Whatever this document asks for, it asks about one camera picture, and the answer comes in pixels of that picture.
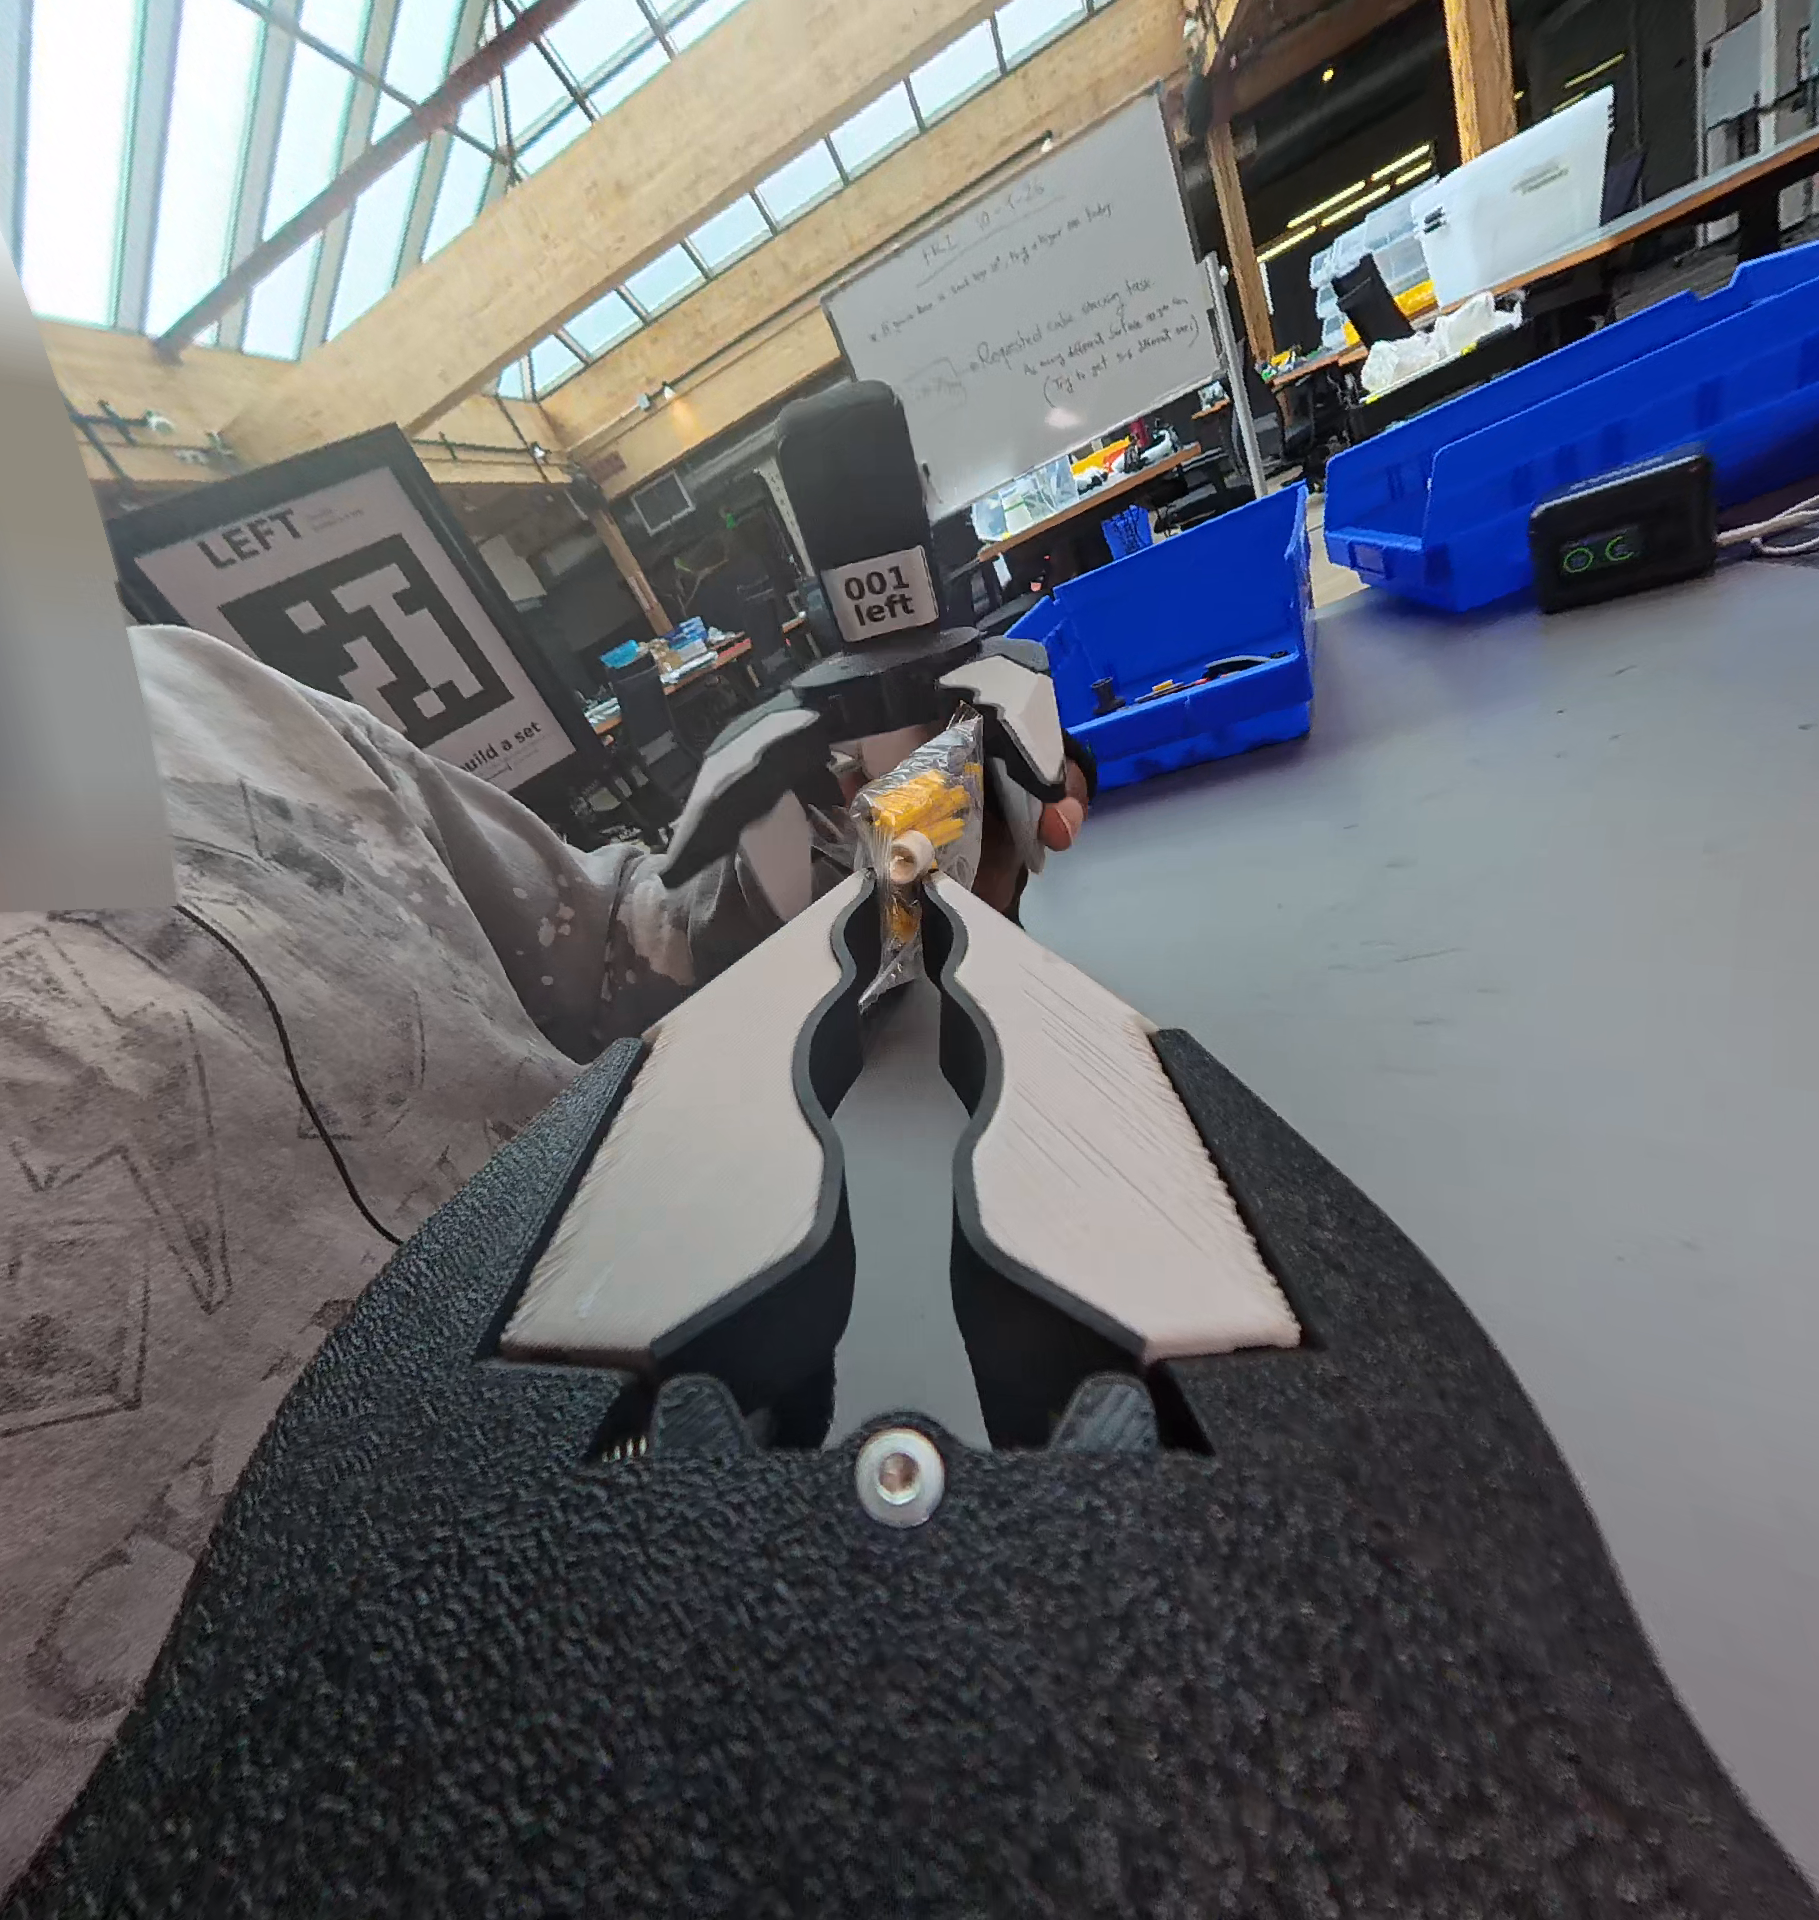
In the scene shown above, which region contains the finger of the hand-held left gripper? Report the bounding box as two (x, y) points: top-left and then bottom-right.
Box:
(935, 635), (1075, 882)
(650, 700), (853, 927)

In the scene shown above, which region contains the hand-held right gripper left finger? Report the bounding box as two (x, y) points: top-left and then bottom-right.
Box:
(500, 873), (913, 1419)

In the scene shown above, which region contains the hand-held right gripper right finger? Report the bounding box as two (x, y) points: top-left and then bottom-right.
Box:
(920, 876), (1300, 1419)

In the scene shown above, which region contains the small clear bag of parts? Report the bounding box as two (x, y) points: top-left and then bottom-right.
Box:
(845, 711), (990, 1025)

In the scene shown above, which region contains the person's left forearm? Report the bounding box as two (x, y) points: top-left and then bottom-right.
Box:
(124, 623), (719, 1055)

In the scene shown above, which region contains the grey desk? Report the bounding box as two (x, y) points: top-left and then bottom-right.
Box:
(835, 494), (1819, 1909)

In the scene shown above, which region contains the small blue bin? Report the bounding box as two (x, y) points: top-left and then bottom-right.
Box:
(1003, 481), (1317, 794)

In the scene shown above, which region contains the whiteboard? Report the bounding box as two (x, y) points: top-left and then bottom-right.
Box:
(823, 82), (1229, 521)

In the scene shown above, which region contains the black framed marker sign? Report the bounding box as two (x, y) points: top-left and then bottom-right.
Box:
(103, 424), (598, 800)

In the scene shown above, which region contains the long blue bin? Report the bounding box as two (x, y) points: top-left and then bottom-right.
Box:
(1324, 225), (1819, 612)

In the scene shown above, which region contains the black power brick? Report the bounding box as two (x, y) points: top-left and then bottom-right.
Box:
(1527, 447), (1721, 617)

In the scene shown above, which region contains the white lidded storage box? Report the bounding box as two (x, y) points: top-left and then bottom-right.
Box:
(1422, 87), (1618, 289)

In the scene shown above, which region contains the black earphone cable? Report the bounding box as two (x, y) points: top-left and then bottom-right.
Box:
(173, 900), (404, 1249)

